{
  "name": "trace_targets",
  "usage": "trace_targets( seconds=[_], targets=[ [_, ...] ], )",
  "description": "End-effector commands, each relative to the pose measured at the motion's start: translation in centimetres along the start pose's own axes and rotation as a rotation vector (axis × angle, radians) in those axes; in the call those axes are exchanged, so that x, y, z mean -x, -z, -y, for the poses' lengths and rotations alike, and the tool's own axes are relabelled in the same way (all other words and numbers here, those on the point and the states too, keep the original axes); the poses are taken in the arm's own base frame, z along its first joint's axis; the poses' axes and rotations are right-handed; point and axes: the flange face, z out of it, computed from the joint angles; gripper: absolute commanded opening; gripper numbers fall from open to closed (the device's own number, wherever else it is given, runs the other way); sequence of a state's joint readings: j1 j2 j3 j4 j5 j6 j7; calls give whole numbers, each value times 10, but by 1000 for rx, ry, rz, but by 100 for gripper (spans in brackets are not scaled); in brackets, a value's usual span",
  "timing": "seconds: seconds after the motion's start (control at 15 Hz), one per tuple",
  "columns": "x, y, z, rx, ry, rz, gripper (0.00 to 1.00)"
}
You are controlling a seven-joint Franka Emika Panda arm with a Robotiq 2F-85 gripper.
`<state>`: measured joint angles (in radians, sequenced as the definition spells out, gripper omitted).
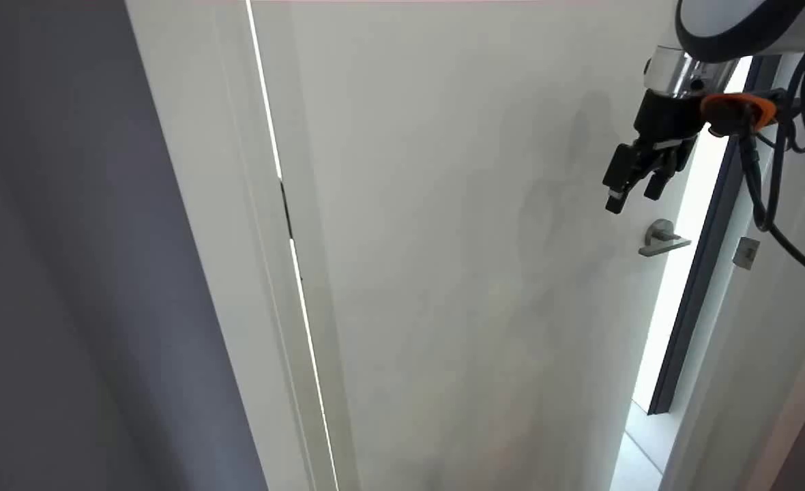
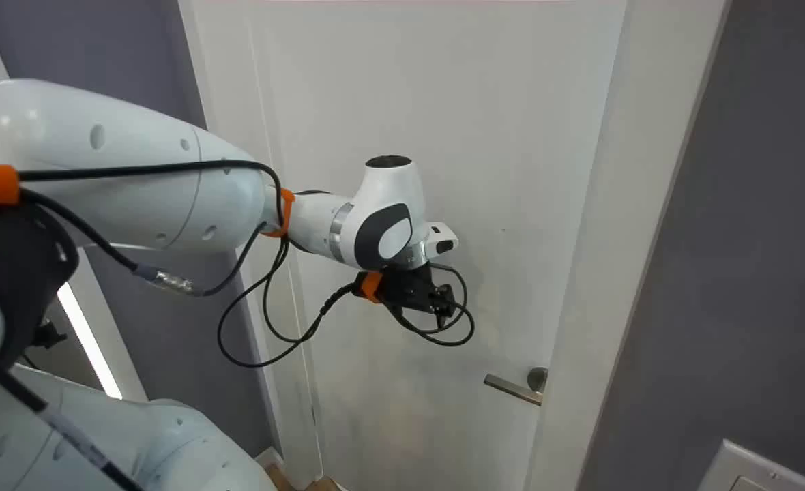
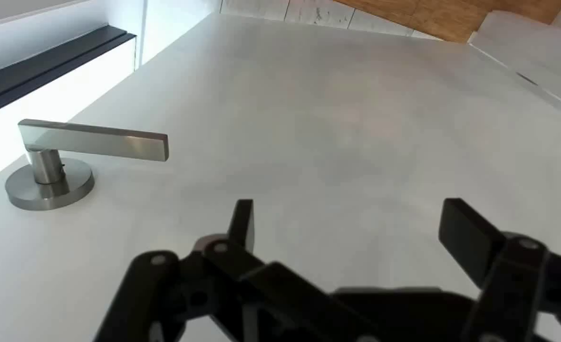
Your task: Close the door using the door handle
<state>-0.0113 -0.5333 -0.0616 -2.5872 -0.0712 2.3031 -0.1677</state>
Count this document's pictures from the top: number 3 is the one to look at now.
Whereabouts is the black vertical strip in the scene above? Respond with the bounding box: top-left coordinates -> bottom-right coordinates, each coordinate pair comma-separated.
0,24 -> 137,123

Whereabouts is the silver lever door handle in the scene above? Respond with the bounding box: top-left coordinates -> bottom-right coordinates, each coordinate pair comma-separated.
3,117 -> 169,212

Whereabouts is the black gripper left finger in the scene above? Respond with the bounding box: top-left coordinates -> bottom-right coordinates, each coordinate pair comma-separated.
91,197 -> 382,342

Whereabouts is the white cabinet door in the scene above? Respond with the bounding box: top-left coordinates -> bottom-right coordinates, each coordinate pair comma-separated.
467,7 -> 561,123

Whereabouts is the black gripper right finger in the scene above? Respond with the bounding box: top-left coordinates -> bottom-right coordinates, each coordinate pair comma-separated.
437,195 -> 561,342

